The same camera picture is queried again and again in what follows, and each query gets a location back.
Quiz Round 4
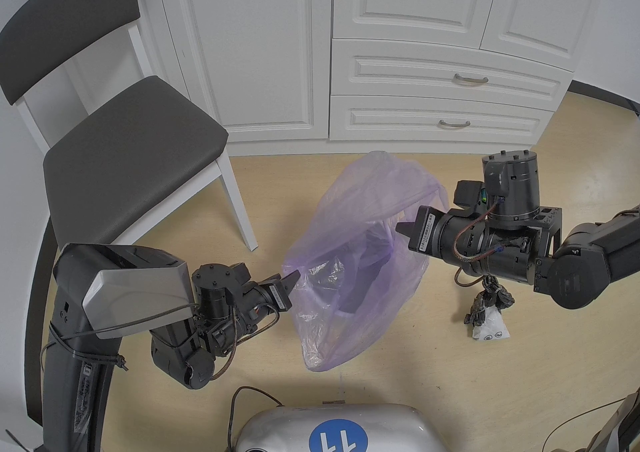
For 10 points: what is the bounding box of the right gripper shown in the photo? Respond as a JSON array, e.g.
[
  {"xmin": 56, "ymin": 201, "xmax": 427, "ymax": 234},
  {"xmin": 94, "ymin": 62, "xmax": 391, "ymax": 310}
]
[{"xmin": 409, "ymin": 205, "xmax": 503, "ymax": 273}]

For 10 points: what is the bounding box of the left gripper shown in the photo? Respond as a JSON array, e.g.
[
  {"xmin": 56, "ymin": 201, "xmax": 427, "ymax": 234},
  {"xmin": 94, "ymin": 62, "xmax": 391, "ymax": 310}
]
[{"xmin": 242, "ymin": 281, "xmax": 292, "ymax": 317}]

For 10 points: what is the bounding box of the black plastic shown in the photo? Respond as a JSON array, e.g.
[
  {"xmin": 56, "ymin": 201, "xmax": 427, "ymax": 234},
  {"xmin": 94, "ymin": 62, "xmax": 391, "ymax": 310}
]
[{"xmin": 462, "ymin": 274, "xmax": 517, "ymax": 327}]

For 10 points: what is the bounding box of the purple plastic bag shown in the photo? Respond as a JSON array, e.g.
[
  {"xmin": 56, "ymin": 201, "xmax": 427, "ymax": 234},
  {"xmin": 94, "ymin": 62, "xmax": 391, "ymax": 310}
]
[{"xmin": 281, "ymin": 150, "xmax": 450, "ymax": 372}]

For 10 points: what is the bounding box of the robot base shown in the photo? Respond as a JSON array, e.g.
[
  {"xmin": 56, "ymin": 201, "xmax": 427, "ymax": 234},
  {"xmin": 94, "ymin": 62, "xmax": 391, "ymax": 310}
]
[{"xmin": 239, "ymin": 402, "xmax": 441, "ymax": 452}]

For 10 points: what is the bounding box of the clear printed wrapper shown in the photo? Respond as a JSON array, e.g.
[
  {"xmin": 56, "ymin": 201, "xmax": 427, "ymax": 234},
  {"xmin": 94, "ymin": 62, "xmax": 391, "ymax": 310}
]
[{"xmin": 471, "ymin": 305, "xmax": 511, "ymax": 342}]

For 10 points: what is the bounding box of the white chair with grey seat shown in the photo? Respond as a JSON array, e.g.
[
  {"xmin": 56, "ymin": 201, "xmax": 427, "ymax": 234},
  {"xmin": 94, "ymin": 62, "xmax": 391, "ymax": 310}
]
[{"xmin": 0, "ymin": 0, "xmax": 259, "ymax": 252}]

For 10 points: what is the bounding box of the white wardrobe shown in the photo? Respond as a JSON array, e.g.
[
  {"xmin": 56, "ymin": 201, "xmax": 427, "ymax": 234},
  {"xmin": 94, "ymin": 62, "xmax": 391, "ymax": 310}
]
[{"xmin": 30, "ymin": 0, "xmax": 606, "ymax": 158}]

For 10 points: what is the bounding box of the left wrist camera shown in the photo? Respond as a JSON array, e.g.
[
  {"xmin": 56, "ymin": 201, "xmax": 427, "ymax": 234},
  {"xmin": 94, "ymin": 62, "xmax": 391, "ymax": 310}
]
[{"xmin": 224, "ymin": 263, "xmax": 252, "ymax": 308}]

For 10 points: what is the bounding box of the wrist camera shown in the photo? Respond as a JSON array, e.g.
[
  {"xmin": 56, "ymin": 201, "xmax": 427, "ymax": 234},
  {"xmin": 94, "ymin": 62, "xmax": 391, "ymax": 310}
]
[
  {"xmin": 452, "ymin": 180, "xmax": 488, "ymax": 213},
  {"xmin": 224, "ymin": 263, "xmax": 252, "ymax": 308}
]

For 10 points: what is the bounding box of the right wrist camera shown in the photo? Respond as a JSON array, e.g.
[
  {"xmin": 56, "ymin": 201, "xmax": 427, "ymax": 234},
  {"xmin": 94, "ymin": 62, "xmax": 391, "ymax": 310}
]
[{"xmin": 452, "ymin": 180, "xmax": 488, "ymax": 213}]

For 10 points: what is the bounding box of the black cable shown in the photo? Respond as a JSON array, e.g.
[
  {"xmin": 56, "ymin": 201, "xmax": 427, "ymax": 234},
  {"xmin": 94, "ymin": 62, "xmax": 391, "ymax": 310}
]
[
  {"xmin": 545, "ymin": 387, "xmax": 640, "ymax": 452},
  {"xmin": 227, "ymin": 386, "xmax": 286, "ymax": 452}
]

